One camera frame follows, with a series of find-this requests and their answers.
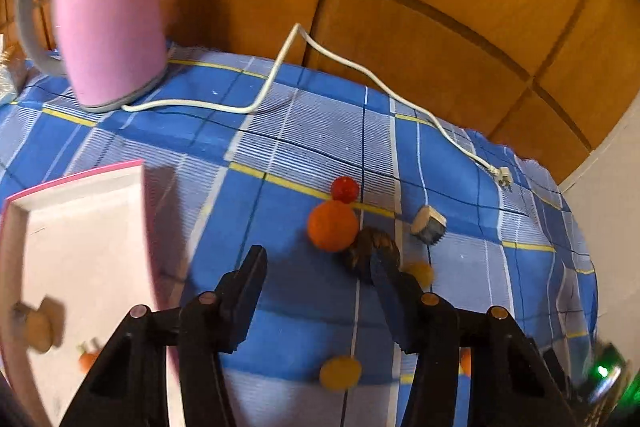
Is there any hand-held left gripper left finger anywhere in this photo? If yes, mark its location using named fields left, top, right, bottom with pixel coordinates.
left=59, top=245, right=268, bottom=427

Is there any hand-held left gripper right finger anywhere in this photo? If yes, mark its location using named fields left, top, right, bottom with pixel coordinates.
left=369, top=246, right=586, bottom=427

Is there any yellow-brown round fruit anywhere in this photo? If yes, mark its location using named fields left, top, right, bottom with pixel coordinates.
left=319, top=355, right=362, bottom=390

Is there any large orange with stem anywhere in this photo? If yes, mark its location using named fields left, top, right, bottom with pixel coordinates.
left=307, top=200, right=360, bottom=254

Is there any red tomato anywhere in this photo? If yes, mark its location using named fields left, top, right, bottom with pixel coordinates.
left=331, top=176, right=359, bottom=202

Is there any orange carrot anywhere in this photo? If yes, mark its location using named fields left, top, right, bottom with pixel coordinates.
left=77, top=339, right=101, bottom=370

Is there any pink-rimmed white tray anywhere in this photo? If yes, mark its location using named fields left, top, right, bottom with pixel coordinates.
left=0, top=159, right=186, bottom=427

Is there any small tan longan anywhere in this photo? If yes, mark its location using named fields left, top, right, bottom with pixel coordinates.
left=402, top=261, right=436, bottom=289

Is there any dark lumpy fruit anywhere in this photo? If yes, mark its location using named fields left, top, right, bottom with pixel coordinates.
left=344, top=227, right=401, bottom=285

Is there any blue plaid tablecloth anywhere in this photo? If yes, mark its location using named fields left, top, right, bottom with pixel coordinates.
left=0, top=39, right=601, bottom=427

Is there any pink electric kettle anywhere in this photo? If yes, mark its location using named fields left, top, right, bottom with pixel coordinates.
left=15, top=0, right=173, bottom=114

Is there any white power cable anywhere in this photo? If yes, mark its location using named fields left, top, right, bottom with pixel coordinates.
left=122, top=23, right=516, bottom=192

